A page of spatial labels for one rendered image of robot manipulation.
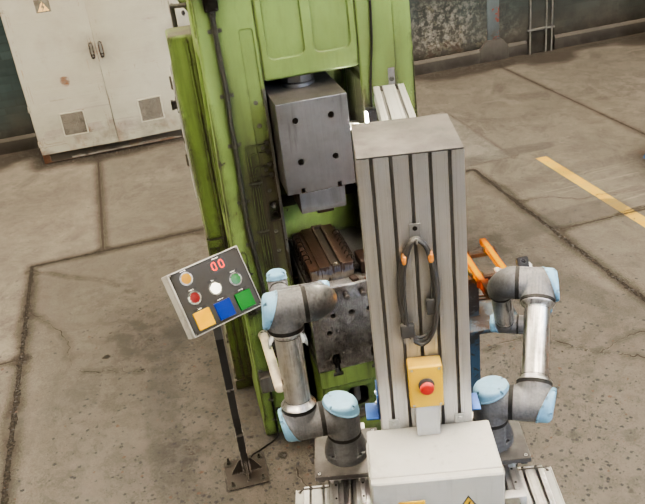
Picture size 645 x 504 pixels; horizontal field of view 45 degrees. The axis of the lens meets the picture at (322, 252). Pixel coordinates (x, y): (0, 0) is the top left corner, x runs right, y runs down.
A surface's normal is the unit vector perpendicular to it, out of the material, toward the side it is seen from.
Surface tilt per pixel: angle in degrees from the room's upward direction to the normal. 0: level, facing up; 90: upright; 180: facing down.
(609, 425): 0
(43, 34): 90
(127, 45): 90
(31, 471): 0
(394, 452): 0
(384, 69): 90
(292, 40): 90
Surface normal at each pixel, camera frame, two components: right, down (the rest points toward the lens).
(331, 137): 0.22, 0.43
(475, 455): -0.11, -0.88
